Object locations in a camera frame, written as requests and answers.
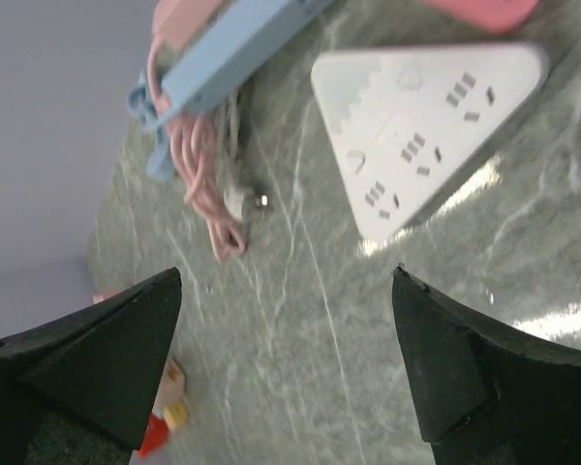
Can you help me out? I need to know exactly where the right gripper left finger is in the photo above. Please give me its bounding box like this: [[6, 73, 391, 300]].
[[0, 267, 181, 464]]

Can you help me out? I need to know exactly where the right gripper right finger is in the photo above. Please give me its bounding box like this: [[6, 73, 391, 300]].
[[391, 266, 581, 464]]

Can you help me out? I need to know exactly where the peach cartoon charger plug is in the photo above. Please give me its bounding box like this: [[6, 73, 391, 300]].
[[157, 357, 186, 411]]

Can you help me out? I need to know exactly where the yellow charger plug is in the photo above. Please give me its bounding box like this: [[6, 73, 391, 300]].
[[163, 398, 190, 432]]

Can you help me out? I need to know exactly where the white triangular power strip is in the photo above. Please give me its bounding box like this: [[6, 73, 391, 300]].
[[311, 42, 549, 241]]

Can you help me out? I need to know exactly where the light blue power strip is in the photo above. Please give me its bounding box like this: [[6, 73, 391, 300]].
[[127, 1, 330, 182]]

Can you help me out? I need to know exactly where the pink cube socket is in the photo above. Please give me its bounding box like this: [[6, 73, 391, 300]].
[[93, 290, 121, 304]]

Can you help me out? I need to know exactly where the red cube socket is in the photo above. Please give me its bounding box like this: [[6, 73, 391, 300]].
[[137, 414, 168, 459]]

